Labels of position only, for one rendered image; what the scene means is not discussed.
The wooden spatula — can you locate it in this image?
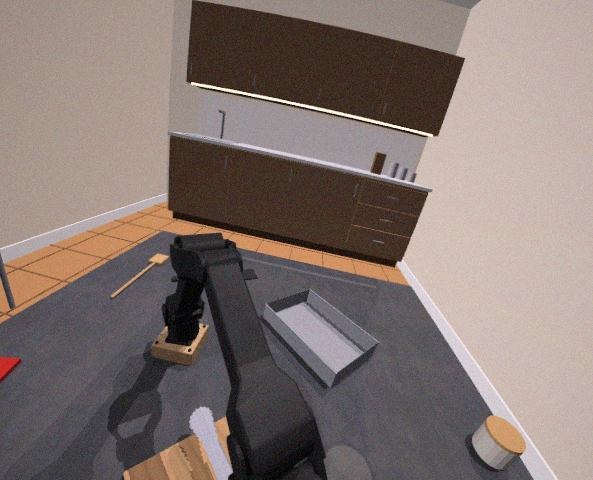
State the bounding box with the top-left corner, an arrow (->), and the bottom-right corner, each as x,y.
110,254 -> 169,299

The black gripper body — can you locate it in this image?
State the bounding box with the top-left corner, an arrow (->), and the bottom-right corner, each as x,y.
228,456 -> 307,480

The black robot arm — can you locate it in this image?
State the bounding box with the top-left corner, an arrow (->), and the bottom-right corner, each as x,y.
161,233 -> 327,480

